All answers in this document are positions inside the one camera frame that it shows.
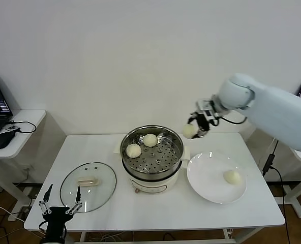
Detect white side table with mouse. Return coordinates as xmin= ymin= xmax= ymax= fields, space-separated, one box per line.
xmin=0 ymin=109 xmax=67 ymax=211

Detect black computer mouse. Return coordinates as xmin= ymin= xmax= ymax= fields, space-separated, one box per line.
xmin=0 ymin=132 xmax=16 ymax=150

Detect white steamed baozi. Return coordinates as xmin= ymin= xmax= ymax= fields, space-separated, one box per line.
xmin=183 ymin=124 xmax=199 ymax=140
xmin=126 ymin=143 xmax=142 ymax=158
xmin=142 ymin=133 xmax=158 ymax=147
xmin=223 ymin=169 xmax=243 ymax=186

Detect black power adapter with cable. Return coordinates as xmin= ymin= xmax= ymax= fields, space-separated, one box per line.
xmin=261 ymin=139 xmax=292 ymax=244

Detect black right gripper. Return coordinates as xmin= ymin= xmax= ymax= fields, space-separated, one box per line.
xmin=187 ymin=112 xmax=214 ymax=140

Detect white round plate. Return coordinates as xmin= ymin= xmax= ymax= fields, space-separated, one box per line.
xmin=186 ymin=151 xmax=248 ymax=205

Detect white power strip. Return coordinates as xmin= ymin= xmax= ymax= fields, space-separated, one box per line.
xmin=7 ymin=206 xmax=32 ymax=222

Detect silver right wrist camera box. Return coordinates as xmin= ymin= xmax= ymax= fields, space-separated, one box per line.
xmin=195 ymin=100 xmax=217 ymax=120

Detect black USB hub with cable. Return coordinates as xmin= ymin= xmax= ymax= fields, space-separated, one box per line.
xmin=5 ymin=119 xmax=37 ymax=135

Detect stainless steel steamer basket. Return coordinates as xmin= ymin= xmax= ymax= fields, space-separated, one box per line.
xmin=120 ymin=124 xmax=185 ymax=180

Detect cream electric cooker pot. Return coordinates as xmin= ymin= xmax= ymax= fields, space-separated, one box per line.
xmin=113 ymin=145 xmax=191 ymax=195

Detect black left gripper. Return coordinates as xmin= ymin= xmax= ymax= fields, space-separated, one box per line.
xmin=38 ymin=184 xmax=84 ymax=238

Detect glass lid with cream handle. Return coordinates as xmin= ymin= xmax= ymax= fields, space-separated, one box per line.
xmin=59 ymin=162 xmax=117 ymax=213

